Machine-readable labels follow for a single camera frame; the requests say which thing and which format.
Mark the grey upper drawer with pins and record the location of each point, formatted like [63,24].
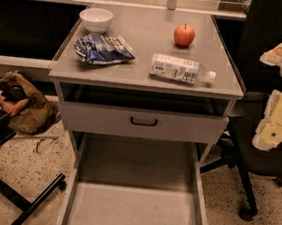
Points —
[115,121]

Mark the blue label plastic bottle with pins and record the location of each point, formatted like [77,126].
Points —
[180,70]

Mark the brown bag on floor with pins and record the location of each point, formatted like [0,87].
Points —
[30,111]

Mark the blue chip bag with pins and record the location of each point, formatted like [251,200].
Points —
[102,50]

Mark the black drawer handle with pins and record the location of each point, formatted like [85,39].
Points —
[143,122]

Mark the white ceramic bowl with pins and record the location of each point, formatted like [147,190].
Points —
[96,20]

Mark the black office chair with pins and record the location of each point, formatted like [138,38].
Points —
[261,32]

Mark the open grey lower drawer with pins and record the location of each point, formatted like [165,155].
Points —
[132,181]

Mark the red apple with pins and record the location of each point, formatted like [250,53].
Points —
[184,35]

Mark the black stand on left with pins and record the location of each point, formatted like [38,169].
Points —
[12,179]

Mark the grey drawer cabinet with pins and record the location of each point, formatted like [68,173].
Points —
[150,31]

